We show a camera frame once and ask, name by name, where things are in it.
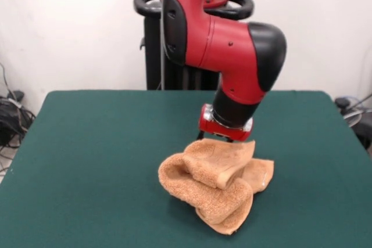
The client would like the black cable tangle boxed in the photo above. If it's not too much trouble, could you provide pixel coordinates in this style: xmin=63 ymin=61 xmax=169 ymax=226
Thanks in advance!
xmin=0 ymin=62 xmax=37 ymax=175
xmin=334 ymin=92 xmax=372 ymax=128

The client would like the round black base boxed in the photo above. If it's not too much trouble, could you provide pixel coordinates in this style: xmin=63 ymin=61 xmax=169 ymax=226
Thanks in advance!
xmin=350 ymin=113 xmax=372 ymax=152

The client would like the dark green table cloth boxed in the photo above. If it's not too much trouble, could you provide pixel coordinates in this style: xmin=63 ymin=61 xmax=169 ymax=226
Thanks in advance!
xmin=0 ymin=89 xmax=372 ymax=248

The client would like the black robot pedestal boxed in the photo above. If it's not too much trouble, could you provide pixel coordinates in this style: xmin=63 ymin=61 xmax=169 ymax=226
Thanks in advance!
xmin=133 ymin=0 xmax=256 ymax=91

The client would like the tan terry towel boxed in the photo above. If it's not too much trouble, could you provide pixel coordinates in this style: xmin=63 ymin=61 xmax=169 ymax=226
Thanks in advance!
xmin=158 ymin=139 xmax=276 ymax=236

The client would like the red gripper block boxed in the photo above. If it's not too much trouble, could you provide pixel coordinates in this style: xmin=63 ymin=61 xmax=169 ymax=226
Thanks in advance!
xmin=195 ymin=113 xmax=252 ymax=143

